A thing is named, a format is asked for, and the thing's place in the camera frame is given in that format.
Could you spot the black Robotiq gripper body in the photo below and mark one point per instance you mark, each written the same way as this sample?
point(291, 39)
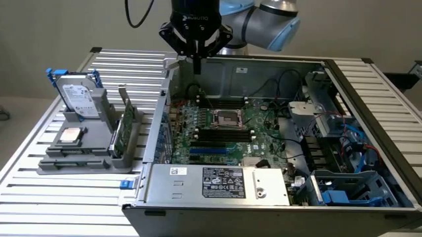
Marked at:
point(195, 24)

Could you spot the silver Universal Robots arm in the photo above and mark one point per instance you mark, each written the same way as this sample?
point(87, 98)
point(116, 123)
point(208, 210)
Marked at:
point(263, 22)

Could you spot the black RAM slot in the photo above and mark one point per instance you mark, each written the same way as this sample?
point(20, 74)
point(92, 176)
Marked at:
point(224, 130)
point(224, 98)
point(224, 139)
point(224, 101)
point(224, 136)
point(224, 133)
point(224, 104)

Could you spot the green RAM stick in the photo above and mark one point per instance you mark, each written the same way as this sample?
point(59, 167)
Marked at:
point(78, 151)

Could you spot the CPU socket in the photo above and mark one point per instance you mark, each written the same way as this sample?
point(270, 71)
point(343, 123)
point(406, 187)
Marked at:
point(226, 118)

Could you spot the blue disk carrier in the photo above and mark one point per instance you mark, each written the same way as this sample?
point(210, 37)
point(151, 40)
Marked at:
point(59, 72)

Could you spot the silver hard disk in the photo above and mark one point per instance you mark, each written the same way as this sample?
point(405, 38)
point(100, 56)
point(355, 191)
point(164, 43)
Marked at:
point(79, 96)

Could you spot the green graphics card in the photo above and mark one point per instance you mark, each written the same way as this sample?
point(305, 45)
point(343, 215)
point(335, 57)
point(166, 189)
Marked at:
point(123, 130)

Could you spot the silver metal drive cage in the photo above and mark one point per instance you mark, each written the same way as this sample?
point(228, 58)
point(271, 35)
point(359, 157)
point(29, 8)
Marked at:
point(313, 116)

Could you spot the grey parts rack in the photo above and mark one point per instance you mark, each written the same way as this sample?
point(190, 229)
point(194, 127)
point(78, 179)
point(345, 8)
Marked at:
point(99, 123)

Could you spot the black expansion slot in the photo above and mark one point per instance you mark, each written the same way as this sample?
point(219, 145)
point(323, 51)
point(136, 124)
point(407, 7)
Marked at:
point(207, 144)

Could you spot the green motherboard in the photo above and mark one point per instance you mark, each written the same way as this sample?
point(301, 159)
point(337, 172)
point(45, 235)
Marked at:
point(263, 145)

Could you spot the blue expansion slot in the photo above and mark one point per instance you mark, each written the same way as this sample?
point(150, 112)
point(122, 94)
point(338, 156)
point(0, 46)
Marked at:
point(207, 150)

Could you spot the silver CPU chip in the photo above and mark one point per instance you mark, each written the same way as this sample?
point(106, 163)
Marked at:
point(71, 134)

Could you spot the silver chipset heat sink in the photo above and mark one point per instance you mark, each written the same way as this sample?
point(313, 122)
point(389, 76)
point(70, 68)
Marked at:
point(251, 161)

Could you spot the dark object beside table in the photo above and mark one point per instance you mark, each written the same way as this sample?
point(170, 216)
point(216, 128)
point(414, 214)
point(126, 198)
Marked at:
point(401, 79)

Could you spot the silver power supply unit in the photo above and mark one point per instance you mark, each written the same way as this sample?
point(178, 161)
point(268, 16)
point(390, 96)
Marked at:
point(184, 185)

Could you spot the blue case latch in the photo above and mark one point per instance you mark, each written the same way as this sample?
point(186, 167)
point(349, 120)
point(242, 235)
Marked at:
point(127, 184)

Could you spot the grey disk bay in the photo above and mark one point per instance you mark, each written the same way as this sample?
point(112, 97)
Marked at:
point(362, 182)

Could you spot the blue disk bay latch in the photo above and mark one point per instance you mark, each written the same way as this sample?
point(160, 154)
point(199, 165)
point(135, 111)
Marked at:
point(334, 197)

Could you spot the open black PC case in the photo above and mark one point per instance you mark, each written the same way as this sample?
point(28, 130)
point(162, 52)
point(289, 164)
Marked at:
point(230, 219)

